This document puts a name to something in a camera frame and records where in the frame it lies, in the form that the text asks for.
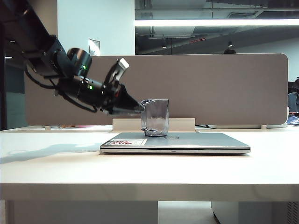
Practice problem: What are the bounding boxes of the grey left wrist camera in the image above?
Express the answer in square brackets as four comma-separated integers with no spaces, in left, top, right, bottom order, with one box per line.
[104,58,130,87]

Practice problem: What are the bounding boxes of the pink papers behind divider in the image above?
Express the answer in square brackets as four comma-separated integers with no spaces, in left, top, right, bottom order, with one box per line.
[58,125,94,129]

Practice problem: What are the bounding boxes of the silver closed Dell laptop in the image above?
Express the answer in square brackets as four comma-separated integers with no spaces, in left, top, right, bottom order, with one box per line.
[100,132,251,155]

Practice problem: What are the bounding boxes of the seated person in dark clothes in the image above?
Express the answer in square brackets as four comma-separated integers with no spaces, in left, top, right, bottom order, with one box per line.
[287,78,299,114]

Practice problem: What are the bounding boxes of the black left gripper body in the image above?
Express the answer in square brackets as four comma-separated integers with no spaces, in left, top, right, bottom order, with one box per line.
[100,82,128,115]

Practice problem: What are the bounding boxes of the white paper wall notice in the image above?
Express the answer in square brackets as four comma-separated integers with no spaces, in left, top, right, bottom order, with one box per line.
[88,38,101,56]

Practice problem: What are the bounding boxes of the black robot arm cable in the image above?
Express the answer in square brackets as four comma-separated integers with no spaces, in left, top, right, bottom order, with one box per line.
[24,66,98,113]

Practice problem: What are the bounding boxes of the brown fabric desk divider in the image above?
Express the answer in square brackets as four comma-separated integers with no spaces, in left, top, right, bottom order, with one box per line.
[24,53,289,127]

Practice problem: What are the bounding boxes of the long white ceiling light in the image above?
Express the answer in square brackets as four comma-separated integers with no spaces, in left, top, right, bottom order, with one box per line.
[134,19,299,27]

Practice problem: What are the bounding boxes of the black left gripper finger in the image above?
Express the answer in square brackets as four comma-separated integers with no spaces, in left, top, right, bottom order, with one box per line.
[109,107,141,116]
[118,85,146,111]

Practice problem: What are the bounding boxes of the beige cable tray flap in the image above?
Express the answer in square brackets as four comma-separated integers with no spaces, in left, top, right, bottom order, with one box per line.
[112,118,196,132]

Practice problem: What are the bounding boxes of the clear grey octagonal water cup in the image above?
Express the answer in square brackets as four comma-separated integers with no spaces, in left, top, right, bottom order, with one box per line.
[140,98,170,137]

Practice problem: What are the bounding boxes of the white sticker on laptop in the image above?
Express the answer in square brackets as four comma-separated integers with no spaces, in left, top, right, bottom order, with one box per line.
[110,138,149,146]

